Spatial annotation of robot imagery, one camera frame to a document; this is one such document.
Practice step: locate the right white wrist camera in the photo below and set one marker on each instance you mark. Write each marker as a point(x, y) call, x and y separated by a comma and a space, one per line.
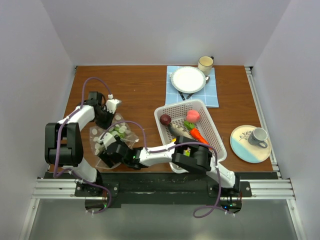
point(106, 139)

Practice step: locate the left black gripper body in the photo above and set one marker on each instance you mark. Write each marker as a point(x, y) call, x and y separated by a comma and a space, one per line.
point(103, 120)

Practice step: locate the polka dot zip bag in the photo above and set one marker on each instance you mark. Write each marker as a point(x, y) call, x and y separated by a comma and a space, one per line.
point(95, 132)

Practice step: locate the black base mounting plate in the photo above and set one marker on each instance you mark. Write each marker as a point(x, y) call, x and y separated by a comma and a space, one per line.
point(163, 188)

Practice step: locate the dark red fake plum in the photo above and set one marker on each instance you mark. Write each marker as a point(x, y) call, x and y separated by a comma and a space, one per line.
point(165, 119)

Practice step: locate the black handled fork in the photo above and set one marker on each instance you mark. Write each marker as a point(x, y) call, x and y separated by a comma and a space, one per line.
point(181, 95)

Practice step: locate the silver fake fish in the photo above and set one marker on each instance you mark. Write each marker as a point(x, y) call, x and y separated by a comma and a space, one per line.
point(178, 131)

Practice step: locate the green fake leafy vegetable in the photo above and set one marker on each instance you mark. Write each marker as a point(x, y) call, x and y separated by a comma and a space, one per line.
point(119, 131)

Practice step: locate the orange fake carrot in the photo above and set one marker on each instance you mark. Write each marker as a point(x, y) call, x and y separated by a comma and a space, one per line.
point(194, 132)

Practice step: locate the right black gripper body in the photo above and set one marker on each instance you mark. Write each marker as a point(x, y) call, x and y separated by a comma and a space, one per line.
point(105, 157)

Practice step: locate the pink fake peach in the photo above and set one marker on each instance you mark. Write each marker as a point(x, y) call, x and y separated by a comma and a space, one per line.
point(192, 116)

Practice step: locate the metal spoon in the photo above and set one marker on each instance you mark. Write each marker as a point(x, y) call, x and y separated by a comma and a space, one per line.
point(207, 79)

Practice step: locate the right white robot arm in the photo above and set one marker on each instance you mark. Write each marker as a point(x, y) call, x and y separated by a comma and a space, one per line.
point(193, 156)

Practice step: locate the white plastic perforated basket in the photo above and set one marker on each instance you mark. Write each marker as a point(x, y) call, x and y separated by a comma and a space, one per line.
point(205, 125)

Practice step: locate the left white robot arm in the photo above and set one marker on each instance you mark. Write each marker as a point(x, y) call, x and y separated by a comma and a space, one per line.
point(63, 145)

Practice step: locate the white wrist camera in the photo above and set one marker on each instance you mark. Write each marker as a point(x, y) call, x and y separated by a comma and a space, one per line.
point(106, 139)
point(112, 104)

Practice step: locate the cream mug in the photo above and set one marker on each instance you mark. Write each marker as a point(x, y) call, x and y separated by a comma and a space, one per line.
point(205, 64)

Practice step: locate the white round plate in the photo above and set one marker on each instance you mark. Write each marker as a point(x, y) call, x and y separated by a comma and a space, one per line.
point(188, 79)

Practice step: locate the blue beige plate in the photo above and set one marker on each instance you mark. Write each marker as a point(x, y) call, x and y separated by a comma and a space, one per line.
point(245, 151)

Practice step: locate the grey white cup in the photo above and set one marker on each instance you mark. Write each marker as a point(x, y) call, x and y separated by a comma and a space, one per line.
point(258, 137)

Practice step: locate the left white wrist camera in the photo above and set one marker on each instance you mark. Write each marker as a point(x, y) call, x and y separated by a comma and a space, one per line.
point(112, 104)

